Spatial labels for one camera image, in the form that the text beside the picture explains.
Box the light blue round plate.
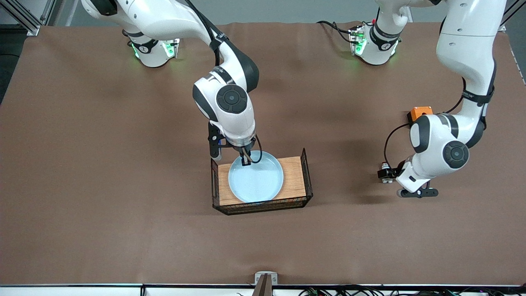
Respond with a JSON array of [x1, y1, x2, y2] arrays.
[[228, 150, 284, 204]]

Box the wooden board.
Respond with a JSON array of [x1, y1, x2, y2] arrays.
[[218, 156, 308, 206]]

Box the grey base connector box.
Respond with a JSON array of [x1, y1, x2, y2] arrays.
[[349, 25, 367, 55], [163, 38, 180, 59]]

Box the brown table cover sheet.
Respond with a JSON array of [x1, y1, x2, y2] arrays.
[[0, 21, 526, 286]]

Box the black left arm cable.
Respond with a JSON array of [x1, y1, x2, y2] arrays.
[[383, 77, 467, 170]]

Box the black wire mesh basket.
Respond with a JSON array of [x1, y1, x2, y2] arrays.
[[210, 148, 314, 216]]

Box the orange button enclosure box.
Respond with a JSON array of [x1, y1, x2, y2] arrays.
[[407, 106, 434, 124]]

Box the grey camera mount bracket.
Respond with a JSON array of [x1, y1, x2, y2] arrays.
[[253, 272, 278, 296]]

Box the black base power cable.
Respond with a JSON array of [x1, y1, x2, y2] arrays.
[[316, 20, 355, 44]]

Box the white table edge rail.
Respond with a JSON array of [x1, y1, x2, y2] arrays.
[[0, 284, 526, 296]]

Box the aluminium frame profile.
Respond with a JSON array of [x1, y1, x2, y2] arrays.
[[0, 0, 42, 37]]

